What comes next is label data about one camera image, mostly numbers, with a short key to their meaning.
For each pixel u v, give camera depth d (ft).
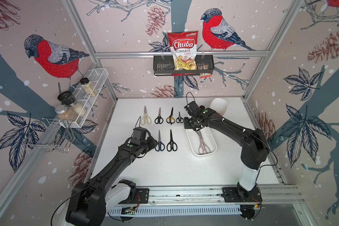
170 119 3.50
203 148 2.97
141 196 2.41
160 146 3.03
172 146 3.03
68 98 2.00
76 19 2.48
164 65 3.12
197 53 3.01
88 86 2.41
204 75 2.95
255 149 1.55
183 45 2.67
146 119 3.50
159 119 3.50
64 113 1.94
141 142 2.12
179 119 3.52
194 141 3.12
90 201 1.31
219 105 3.33
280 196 2.47
